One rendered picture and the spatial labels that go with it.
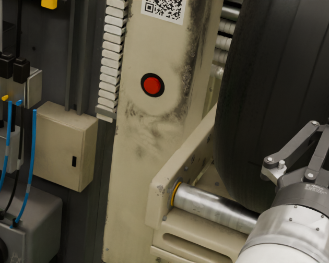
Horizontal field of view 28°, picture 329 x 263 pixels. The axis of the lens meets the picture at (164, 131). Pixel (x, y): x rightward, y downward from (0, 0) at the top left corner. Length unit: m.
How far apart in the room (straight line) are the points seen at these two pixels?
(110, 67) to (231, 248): 0.38
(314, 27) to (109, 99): 0.50
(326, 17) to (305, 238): 0.33
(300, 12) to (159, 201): 0.43
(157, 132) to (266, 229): 0.62
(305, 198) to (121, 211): 0.73
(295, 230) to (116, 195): 0.75
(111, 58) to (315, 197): 0.63
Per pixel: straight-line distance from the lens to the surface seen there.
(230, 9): 1.47
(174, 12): 1.07
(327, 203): 0.62
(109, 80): 1.18
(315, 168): 0.68
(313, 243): 0.57
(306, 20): 0.82
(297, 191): 0.62
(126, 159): 1.23
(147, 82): 1.13
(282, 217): 0.59
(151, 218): 1.12
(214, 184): 1.35
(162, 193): 1.08
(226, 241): 1.13
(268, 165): 0.68
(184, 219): 1.15
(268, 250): 0.56
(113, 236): 1.35
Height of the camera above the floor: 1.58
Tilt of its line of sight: 31 degrees down
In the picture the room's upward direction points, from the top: 9 degrees clockwise
